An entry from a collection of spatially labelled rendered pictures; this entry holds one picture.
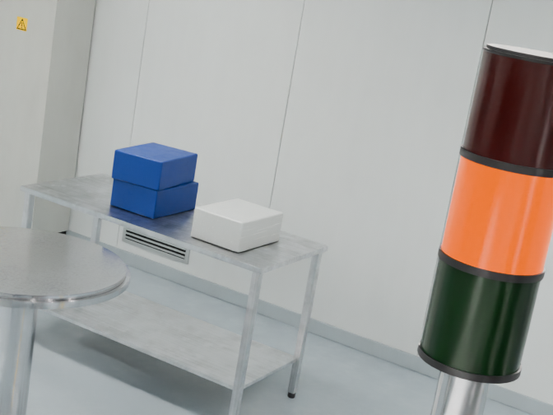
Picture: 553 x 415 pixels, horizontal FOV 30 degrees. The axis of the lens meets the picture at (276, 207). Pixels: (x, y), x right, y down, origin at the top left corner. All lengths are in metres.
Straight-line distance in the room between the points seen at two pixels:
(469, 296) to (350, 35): 5.97
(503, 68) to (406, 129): 5.83
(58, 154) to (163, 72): 1.01
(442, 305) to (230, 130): 6.42
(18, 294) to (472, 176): 3.70
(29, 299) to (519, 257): 3.70
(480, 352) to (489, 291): 0.03
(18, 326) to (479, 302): 4.12
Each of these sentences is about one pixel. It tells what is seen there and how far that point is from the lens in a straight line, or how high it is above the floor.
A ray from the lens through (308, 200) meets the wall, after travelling 6.63.
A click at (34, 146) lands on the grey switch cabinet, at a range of 7.44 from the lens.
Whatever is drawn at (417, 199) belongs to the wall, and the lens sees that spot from 6.30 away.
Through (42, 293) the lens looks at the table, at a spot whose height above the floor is 0.93.
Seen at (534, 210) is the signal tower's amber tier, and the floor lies 2.28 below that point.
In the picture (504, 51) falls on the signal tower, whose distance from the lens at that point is 0.46.
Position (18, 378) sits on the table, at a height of 0.40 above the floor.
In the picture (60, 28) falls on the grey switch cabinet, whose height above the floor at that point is 1.62.
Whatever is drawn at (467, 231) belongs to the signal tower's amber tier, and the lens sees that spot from 0.47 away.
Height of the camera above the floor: 2.37
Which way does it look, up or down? 14 degrees down
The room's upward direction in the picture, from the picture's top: 10 degrees clockwise
